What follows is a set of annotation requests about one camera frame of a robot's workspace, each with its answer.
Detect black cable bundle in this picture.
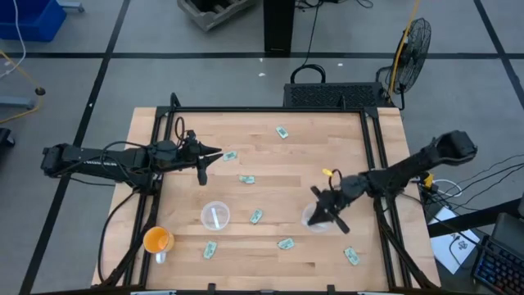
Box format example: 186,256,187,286
417,153,524,214

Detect black looped power cable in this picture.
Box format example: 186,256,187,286
290,0,328,85

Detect blue plastic bin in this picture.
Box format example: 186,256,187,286
0,0,68,43

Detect grey metal base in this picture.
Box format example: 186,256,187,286
0,96,36,111

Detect black perforated computer case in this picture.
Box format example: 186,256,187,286
282,81,395,109

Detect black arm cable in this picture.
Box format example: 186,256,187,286
97,188,142,284

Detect black square pillar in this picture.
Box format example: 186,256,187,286
263,0,296,54

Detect backlit computer keyboard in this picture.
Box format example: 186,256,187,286
470,235,524,295

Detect black floor fan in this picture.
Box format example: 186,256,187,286
375,17,432,111

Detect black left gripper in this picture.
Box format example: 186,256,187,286
174,129,224,187

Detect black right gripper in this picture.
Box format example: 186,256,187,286
306,185,351,235

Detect yellow floor cable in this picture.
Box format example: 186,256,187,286
0,49,46,125

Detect orange mug with white handle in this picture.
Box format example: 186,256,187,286
142,225,176,265

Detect clear plastic bowl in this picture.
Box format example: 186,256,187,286
200,200,231,231
300,201,337,234

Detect grey foam packing tray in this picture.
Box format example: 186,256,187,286
176,0,259,32

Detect black metal beam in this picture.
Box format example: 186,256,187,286
427,197,523,238

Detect black laptop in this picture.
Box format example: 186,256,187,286
490,212,524,251

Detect white printed paper sheet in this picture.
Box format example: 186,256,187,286
428,206,481,275

